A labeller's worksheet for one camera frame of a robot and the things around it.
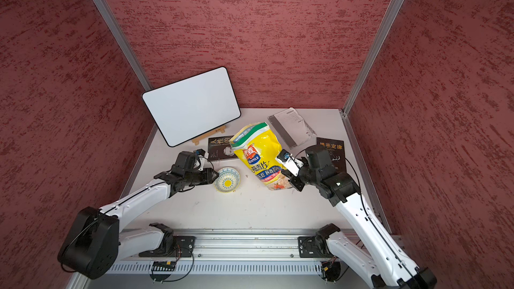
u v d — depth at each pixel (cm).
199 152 81
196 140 103
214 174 84
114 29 85
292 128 113
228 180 91
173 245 71
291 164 61
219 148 101
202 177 77
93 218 44
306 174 59
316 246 66
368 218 44
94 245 41
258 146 71
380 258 39
